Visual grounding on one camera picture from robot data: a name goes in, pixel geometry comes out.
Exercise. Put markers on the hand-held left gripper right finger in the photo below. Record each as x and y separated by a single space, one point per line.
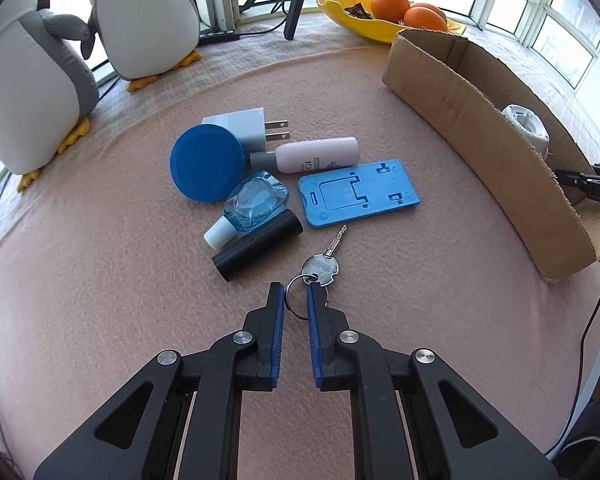
314 335

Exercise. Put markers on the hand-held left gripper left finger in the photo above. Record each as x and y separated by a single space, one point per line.
277 335

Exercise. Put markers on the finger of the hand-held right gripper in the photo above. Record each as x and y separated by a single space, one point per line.
575 179

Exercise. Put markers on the white round plug-in device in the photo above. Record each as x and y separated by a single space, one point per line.
527 127

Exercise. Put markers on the black cylinder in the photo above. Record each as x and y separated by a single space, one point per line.
260 246

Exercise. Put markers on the cardboard box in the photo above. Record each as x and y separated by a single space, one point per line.
455 95

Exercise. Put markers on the blue round lid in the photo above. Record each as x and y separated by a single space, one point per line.
205 162

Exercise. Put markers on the white plug charger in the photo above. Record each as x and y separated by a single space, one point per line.
242 122

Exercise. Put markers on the clear blue bottle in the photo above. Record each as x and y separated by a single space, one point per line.
255 200

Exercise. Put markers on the blue phone stand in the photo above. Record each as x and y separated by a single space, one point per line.
375 188

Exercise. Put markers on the pink bottle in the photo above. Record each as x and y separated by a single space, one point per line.
320 155

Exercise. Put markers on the yellow leaf-shaped bowl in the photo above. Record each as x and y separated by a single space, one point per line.
360 28

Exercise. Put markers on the pile of chocolate bars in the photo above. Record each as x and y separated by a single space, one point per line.
357 10

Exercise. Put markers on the plaid cloth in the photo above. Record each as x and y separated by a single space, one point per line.
305 47

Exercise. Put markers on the black tripod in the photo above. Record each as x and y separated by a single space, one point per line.
295 15

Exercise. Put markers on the small penguin plush toy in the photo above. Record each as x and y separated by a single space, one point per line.
145 15

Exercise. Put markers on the large penguin plush toy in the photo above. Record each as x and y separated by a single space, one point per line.
25 95

